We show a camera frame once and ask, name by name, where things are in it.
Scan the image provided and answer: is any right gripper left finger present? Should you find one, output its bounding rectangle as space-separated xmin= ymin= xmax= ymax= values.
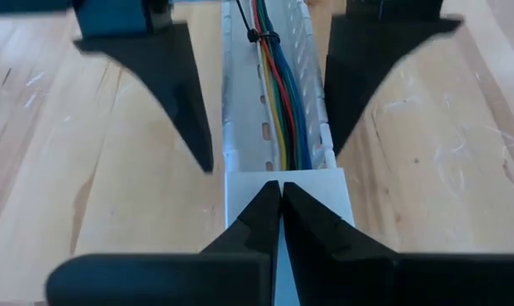
xmin=46 ymin=181 xmax=282 ymax=306

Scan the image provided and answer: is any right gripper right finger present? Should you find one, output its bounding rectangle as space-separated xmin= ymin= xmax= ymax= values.
xmin=284 ymin=182 xmax=514 ymax=306

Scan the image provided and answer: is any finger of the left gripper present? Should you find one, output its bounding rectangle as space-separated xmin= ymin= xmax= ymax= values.
xmin=73 ymin=23 xmax=214 ymax=173
xmin=324 ymin=16 xmax=464 ymax=155

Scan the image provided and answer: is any coloured wire bundle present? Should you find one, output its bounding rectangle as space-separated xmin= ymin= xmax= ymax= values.
xmin=263 ymin=0 xmax=313 ymax=171

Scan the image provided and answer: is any white slotted cable duct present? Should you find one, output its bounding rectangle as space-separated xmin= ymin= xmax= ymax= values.
xmin=219 ymin=0 xmax=339 ymax=173

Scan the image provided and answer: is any black zip tie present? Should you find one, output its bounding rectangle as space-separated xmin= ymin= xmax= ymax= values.
xmin=234 ymin=0 xmax=282 ymax=45

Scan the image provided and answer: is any yellow cable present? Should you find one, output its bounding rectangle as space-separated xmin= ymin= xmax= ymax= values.
xmin=257 ymin=40 xmax=288 ymax=171

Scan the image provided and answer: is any bundle of coloured cables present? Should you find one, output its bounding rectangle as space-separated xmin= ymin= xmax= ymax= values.
xmin=257 ymin=0 xmax=298 ymax=170

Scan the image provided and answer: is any white duct cover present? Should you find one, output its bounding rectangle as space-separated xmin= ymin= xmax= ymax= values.
xmin=223 ymin=167 xmax=356 ymax=306

